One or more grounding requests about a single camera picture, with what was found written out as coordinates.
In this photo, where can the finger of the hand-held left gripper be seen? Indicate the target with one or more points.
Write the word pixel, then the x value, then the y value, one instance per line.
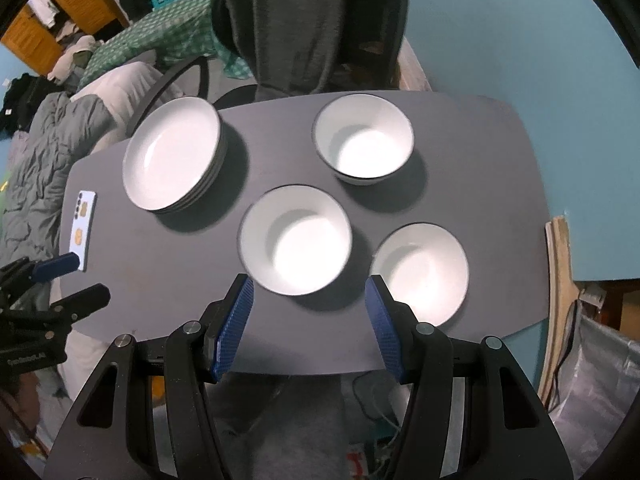
pixel 55 265
pixel 82 297

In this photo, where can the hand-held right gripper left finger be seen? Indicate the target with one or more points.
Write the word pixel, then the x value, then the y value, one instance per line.
pixel 232 325

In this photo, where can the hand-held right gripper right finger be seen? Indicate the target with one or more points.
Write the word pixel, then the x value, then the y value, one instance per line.
pixel 385 325

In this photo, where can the white bowl black rim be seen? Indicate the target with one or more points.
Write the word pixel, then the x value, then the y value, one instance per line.
pixel 425 270
pixel 295 240
pixel 362 145

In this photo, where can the light blue smartphone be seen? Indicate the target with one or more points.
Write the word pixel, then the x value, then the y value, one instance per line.
pixel 81 230

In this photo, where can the grey quilted duvet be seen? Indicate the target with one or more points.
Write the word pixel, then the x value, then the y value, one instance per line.
pixel 45 140

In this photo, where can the black clothes pile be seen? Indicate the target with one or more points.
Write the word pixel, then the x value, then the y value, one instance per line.
pixel 25 95

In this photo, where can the wooden board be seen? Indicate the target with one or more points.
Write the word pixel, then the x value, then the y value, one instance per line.
pixel 560 280

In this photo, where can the beige clothes pile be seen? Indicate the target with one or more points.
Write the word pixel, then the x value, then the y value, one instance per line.
pixel 75 52

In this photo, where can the grey plastic bag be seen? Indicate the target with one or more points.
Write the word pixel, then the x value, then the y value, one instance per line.
pixel 595 385

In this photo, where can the wooden louvred wardrobe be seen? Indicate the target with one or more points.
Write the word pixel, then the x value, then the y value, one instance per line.
pixel 30 45

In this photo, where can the green checkered tablecloth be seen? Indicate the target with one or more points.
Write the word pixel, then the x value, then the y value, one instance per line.
pixel 165 35

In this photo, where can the dark grey fleece hoodie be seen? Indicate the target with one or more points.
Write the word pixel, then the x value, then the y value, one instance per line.
pixel 290 20

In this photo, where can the black mesh office chair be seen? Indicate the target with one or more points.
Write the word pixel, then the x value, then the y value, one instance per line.
pixel 390 0

